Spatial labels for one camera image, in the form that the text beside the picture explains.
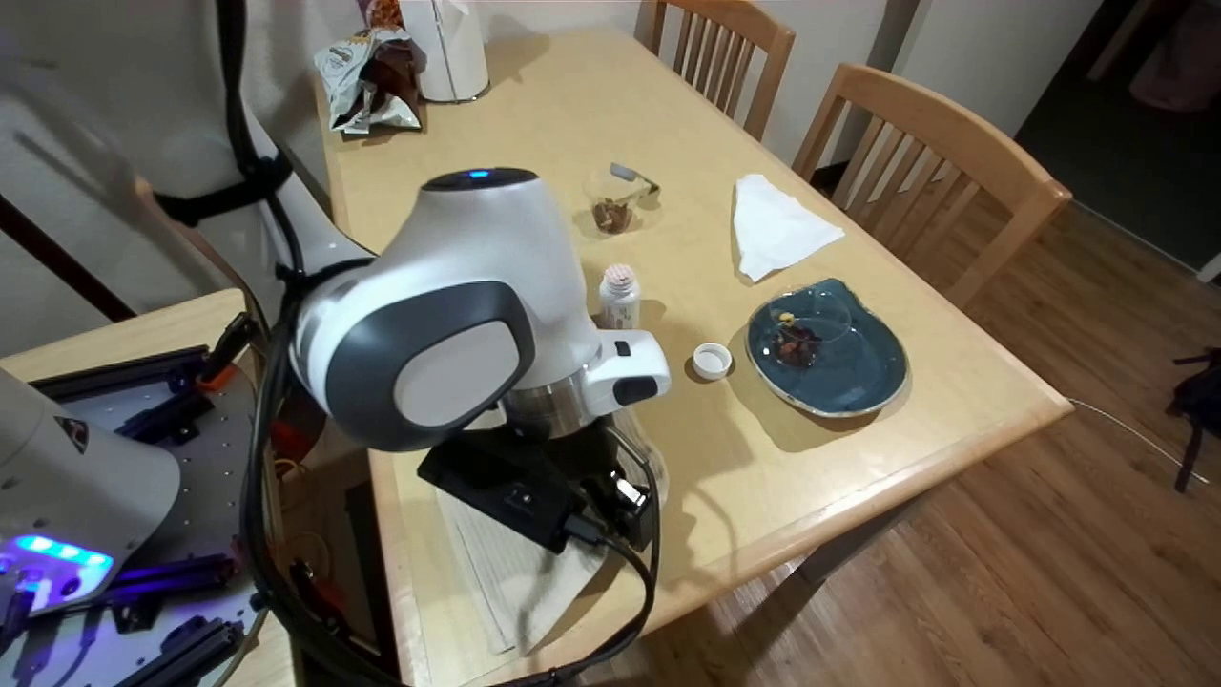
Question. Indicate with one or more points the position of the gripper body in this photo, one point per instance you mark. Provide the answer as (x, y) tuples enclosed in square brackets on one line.
[(610, 458)]

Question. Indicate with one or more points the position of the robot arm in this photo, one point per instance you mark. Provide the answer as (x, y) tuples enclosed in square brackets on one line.
[(448, 286)]

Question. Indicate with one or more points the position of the beige striped towel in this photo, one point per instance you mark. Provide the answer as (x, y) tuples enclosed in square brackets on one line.
[(515, 582)]

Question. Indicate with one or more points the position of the white bottle cap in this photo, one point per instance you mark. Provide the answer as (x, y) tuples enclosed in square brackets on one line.
[(712, 361)]

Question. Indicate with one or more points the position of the small white bottle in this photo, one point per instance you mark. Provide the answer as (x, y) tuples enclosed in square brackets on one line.
[(620, 301)]

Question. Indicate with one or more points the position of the food scraps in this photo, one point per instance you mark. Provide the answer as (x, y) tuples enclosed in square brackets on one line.
[(796, 343)]

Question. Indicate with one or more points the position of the clear glass bowl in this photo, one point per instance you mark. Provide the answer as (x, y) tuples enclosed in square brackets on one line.
[(615, 205)]

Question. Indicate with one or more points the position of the blue ceramic plate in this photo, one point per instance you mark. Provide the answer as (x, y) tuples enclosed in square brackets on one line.
[(849, 367)]

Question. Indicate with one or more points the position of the white paper napkin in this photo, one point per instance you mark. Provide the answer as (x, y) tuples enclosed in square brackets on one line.
[(777, 229)]

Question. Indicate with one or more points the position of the black orange clamp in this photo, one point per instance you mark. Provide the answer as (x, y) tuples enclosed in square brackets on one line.
[(227, 353)]

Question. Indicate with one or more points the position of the wooden chair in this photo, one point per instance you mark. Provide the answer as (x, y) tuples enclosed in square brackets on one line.
[(730, 57), (940, 143)]

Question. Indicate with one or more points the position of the white jug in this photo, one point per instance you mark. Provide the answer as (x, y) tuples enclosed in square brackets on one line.
[(453, 52)]

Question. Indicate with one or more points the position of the crumpled silver snack bag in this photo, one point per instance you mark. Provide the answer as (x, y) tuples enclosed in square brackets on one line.
[(367, 81)]

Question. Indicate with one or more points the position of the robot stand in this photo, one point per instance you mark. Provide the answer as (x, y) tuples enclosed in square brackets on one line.
[(143, 324)]

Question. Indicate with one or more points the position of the black bag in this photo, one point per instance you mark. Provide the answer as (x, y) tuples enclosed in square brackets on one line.
[(1197, 401)]

